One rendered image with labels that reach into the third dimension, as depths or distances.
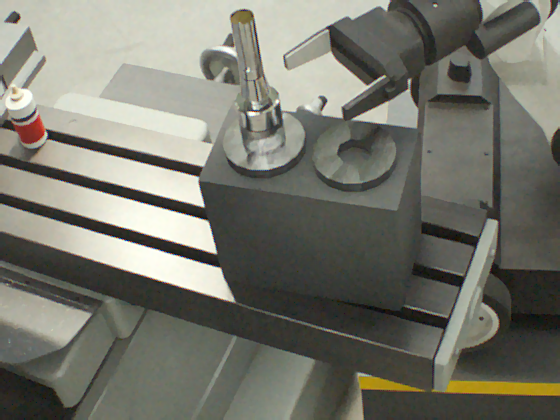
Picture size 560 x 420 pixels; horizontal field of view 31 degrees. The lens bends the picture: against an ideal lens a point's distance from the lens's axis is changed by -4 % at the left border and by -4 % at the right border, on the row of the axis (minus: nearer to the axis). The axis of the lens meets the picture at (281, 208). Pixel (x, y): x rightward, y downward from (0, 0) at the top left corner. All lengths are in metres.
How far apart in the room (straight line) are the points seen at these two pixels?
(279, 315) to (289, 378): 0.78
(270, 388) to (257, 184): 0.93
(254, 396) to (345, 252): 0.88
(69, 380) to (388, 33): 0.63
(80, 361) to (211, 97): 0.57
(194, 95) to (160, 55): 1.19
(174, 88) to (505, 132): 0.59
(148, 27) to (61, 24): 0.29
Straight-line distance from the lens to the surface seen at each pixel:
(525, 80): 1.58
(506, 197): 1.75
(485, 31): 1.19
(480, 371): 1.75
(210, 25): 3.01
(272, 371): 2.00
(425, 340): 1.19
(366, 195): 1.07
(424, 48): 1.17
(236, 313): 1.26
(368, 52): 1.12
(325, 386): 2.04
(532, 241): 1.70
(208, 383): 1.86
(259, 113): 1.06
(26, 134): 1.46
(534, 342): 1.79
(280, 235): 1.14
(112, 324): 1.43
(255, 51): 1.02
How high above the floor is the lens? 1.91
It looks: 50 degrees down
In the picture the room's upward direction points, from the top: 10 degrees counter-clockwise
